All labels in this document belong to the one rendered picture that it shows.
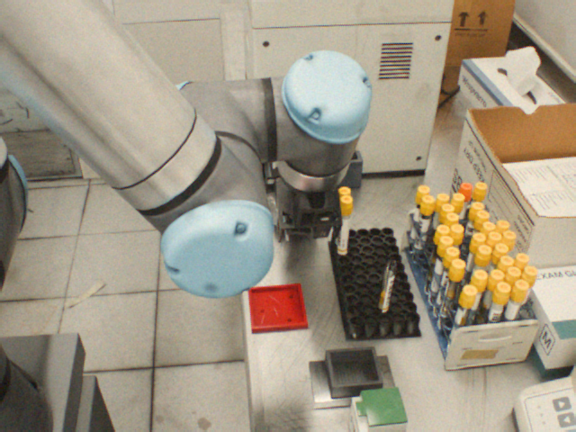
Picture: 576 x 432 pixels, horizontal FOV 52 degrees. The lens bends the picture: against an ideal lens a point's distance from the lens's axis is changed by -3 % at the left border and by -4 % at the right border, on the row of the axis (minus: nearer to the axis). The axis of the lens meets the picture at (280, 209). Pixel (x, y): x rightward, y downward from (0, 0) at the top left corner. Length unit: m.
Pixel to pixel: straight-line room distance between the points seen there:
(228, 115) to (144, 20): 1.77
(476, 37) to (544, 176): 0.48
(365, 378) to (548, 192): 0.39
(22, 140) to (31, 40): 2.16
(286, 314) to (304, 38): 0.36
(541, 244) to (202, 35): 1.71
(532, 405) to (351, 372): 0.19
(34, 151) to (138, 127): 2.16
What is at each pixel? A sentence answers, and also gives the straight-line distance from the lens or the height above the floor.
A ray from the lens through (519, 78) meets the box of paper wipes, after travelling 1.19.
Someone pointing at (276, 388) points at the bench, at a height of 0.88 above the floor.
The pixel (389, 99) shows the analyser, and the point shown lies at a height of 1.01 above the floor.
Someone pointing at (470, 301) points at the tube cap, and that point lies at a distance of 0.66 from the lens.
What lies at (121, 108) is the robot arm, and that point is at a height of 1.28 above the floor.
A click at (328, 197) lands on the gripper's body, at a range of 0.63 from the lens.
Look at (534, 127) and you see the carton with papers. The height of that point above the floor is 0.99.
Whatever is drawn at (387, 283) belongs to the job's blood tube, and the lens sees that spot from 0.71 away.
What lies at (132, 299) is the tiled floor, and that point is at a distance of 2.01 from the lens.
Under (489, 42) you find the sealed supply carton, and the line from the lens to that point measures 1.36.
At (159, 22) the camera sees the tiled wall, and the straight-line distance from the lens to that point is 2.25.
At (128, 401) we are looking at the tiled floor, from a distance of 1.77.
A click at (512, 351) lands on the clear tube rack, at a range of 0.75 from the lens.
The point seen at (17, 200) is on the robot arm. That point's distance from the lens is 0.64.
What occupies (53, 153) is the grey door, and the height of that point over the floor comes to 0.13.
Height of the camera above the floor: 1.45
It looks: 40 degrees down
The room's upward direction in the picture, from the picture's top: straight up
